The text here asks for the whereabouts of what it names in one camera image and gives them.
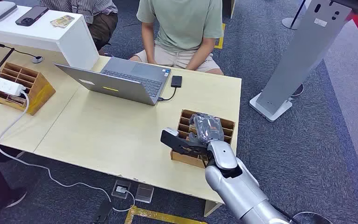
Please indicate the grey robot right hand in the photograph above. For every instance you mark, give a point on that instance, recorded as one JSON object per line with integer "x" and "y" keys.
{"x": 208, "y": 128}

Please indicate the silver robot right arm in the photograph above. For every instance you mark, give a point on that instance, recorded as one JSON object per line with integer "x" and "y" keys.
{"x": 240, "y": 191}

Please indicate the wooden slotted card holder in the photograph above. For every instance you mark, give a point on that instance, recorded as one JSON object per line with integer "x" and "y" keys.
{"x": 228, "y": 125}
{"x": 40, "y": 89}

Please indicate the colourful printed card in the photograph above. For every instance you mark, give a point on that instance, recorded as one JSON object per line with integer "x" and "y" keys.
{"x": 62, "y": 21}

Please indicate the black external drive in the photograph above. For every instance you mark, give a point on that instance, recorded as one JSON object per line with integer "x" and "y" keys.
{"x": 176, "y": 81}

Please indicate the wooden desk leg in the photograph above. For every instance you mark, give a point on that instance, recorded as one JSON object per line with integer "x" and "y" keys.
{"x": 211, "y": 208}

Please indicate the yellow floor tape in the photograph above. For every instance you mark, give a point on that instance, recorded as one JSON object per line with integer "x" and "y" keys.
{"x": 154, "y": 215}
{"x": 220, "y": 38}

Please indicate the square floor socket lid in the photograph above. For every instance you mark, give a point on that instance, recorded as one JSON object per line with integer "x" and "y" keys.
{"x": 144, "y": 193}

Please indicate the grey open laptop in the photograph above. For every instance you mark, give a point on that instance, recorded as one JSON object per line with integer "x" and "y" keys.
{"x": 117, "y": 85}

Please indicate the floor socket box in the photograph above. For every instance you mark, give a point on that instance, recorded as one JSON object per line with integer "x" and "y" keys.
{"x": 121, "y": 189}

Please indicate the silver kiosk stand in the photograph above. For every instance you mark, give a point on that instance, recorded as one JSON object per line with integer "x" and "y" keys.
{"x": 302, "y": 49}

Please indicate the white desk riser shelf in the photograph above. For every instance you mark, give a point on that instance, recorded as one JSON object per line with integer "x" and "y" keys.
{"x": 74, "y": 43}

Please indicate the black smartphone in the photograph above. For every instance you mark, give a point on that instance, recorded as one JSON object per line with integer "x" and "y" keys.
{"x": 31, "y": 15}

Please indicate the white power strip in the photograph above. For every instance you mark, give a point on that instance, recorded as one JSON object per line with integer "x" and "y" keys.
{"x": 0, "y": 83}

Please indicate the black bracket wrist camera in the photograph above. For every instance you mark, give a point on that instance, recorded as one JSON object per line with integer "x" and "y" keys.
{"x": 179, "y": 142}

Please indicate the stanchion post base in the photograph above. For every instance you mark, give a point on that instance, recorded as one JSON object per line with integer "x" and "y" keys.
{"x": 290, "y": 22}

